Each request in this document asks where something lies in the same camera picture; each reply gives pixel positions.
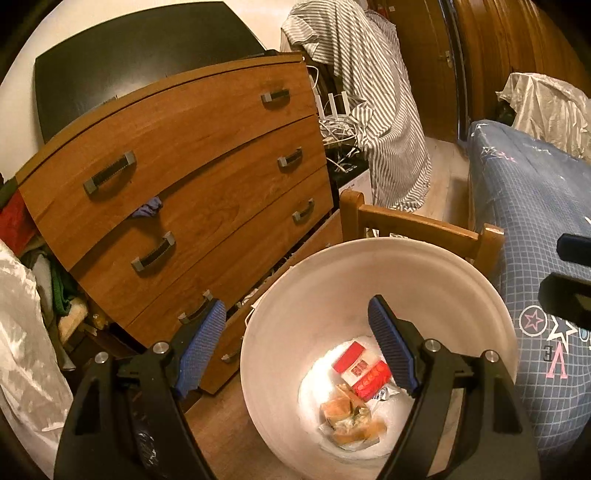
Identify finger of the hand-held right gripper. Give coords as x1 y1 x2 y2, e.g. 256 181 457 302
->
538 272 591 332
556 233 591 262

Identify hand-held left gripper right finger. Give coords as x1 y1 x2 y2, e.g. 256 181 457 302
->
367 294 542 480

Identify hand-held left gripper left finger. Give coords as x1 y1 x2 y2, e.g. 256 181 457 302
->
53 299 228 480

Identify white plastic bucket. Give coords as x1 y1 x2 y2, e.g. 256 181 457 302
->
240 236 519 480

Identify red packet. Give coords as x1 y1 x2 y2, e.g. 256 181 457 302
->
353 360 392 402

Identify red white box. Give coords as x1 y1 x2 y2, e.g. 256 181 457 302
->
331 339 378 385

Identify brown snack wrappers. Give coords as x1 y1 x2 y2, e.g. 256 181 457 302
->
318 383 389 452

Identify wooden dresser drawer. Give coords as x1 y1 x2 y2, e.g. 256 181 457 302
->
139 210 345 396
17 60 320 228
36 115 330 284
71 165 337 349

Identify wooden chair back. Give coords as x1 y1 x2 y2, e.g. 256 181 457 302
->
339 188 504 278

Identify beige towel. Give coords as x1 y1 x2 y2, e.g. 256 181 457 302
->
58 295 92 343

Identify shiny beige cloth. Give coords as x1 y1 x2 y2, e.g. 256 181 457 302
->
496 71 591 162

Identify blue cloth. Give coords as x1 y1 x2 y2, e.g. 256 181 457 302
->
131 196 163 220

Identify green cloth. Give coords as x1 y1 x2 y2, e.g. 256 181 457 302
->
48 262 78 315

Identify white satin cloth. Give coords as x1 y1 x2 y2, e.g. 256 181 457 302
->
0 240 75 435

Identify grey striped shirt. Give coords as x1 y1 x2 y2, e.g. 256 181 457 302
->
281 0 432 213

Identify wooden dresser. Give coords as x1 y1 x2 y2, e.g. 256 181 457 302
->
14 51 345 396

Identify brown wooden wardrobe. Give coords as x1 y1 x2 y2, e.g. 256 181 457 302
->
452 0 591 125

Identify red cloth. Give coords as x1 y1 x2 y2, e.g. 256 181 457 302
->
0 191 37 252

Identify wooden door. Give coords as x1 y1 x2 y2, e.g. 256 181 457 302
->
369 0 467 144

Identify white router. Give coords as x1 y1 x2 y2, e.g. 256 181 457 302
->
314 67 354 118

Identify black television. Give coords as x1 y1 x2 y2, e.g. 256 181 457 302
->
34 1 269 144

